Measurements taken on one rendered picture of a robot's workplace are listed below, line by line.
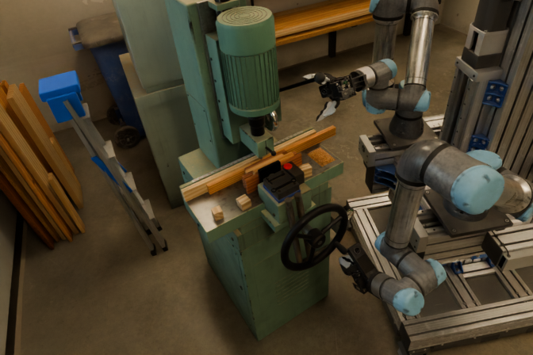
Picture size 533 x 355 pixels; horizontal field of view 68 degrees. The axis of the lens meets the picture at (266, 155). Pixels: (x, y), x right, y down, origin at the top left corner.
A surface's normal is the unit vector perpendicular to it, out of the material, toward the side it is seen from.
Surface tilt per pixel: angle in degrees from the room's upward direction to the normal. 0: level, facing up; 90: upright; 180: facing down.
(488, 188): 85
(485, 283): 0
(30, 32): 90
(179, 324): 0
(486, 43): 90
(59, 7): 90
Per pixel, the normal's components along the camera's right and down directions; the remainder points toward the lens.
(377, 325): -0.08, -0.77
